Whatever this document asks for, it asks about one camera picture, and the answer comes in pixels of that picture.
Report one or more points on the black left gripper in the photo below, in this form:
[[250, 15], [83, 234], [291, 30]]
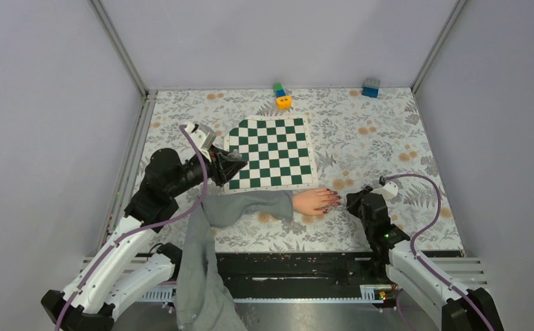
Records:
[[221, 172]]

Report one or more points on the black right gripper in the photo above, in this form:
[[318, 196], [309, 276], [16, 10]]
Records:
[[354, 200]]

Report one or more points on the clear nail polish bottle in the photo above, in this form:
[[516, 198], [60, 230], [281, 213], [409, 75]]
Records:
[[235, 155]]

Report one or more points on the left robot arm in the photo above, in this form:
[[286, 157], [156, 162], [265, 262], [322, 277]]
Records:
[[170, 191]]

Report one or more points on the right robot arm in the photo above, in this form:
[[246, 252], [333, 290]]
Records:
[[451, 304]]

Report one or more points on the grey sleeved forearm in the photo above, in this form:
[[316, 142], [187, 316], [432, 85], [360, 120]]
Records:
[[202, 300]]

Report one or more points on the person's hand with painted nails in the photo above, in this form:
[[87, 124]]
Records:
[[315, 202]]

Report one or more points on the green white chess mat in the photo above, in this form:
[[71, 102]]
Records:
[[278, 151]]

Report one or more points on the floral tablecloth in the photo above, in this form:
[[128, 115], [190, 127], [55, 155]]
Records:
[[356, 139]]

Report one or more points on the yellow toy block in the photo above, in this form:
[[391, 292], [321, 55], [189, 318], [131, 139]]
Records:
[[284, 102]]

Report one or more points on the green blue toy block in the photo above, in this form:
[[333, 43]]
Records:
[[279, 90]]

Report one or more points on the blue grey toy block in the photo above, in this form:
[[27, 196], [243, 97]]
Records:
[[371, 88]]

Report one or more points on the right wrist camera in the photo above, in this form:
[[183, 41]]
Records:
[[389, 189]]

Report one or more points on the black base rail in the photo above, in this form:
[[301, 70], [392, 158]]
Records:
[[301, 276]]

